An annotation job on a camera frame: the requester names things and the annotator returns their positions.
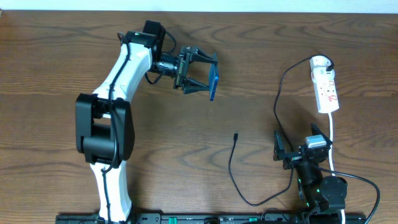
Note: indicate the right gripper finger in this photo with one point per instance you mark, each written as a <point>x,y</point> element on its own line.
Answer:
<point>279,151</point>
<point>317,132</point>

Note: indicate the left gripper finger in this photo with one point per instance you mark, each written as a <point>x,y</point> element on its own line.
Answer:
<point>190,85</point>
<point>200,56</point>

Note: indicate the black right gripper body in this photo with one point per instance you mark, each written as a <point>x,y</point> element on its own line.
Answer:
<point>296,156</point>

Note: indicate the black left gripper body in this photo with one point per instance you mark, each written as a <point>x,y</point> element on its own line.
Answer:
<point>181,69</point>

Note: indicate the blue Galaxy smartphone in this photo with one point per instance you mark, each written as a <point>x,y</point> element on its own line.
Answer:
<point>213,78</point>

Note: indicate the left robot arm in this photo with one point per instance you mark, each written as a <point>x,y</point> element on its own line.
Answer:
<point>103,119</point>

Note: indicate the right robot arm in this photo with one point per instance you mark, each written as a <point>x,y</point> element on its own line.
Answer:
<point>325,196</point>

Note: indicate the white USB charger plug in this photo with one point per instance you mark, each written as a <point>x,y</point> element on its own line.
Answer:
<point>321,61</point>

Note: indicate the white power strip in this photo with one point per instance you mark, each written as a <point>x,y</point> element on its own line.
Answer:
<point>325,90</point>

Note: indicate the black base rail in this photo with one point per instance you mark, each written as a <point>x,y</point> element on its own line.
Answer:
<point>156,218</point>

